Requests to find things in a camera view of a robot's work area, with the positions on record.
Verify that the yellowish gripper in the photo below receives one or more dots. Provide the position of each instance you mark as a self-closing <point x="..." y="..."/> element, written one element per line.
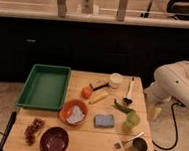
<point x="153" y="110"/>

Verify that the blue sponge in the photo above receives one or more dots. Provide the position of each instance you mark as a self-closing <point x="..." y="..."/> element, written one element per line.
<point x="104" y="121"/>

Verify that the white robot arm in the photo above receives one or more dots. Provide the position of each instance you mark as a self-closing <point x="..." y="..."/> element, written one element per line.
<point x="170" y="81"/>

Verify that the green plastic tray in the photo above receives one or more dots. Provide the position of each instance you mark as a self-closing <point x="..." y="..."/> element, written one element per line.
<point x="45" y="88"/>

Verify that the light green cup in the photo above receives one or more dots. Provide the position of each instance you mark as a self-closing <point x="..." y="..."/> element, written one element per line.
<point x="132" y="120"/>

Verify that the green toy pepper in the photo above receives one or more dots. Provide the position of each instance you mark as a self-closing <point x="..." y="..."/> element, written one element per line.
<point x="124" y="109"/>

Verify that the metal cup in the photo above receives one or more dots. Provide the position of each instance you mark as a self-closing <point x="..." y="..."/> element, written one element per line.
<point x="139" y="144"/>

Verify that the white cup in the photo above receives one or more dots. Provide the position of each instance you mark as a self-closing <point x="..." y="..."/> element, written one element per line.
<point x="115" y="80"/>

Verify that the brown and black brush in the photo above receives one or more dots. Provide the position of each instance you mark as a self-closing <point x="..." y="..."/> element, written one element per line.
<point x="99" y="83"/>

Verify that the orange toy fruit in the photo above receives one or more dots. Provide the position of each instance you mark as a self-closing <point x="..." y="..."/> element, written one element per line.
<point x="86" y="92"/>

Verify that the white cloth in bowl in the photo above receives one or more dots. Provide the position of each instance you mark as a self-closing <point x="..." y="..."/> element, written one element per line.
<point x="76" y="115"/>

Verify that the orange bowl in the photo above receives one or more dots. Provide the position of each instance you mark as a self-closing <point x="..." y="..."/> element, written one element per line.
<point x="68" y="108"/>

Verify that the dark red bowl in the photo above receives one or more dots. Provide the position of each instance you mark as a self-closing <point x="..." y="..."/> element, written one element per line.
<point x="54" y="139"/>

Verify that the bunch of brown grapes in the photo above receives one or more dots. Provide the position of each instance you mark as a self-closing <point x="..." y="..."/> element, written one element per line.
<point x="32" y="129"/>

